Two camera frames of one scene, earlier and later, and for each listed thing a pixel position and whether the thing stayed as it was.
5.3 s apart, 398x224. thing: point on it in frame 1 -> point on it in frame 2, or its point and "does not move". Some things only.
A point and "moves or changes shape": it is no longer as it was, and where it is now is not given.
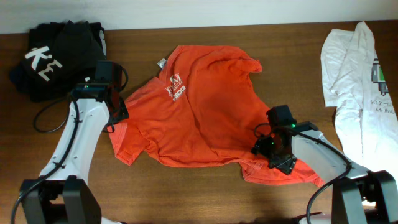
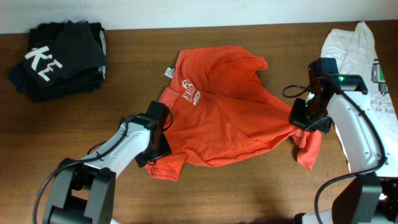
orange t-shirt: x=203 y=110 moves or changes shape
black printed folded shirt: x=58 y=56 does not move
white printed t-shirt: x=355 y=84 does not move
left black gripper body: x=121 y=111 -> x=160 y=149
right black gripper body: x=283 y=163 -> x=301 y=116
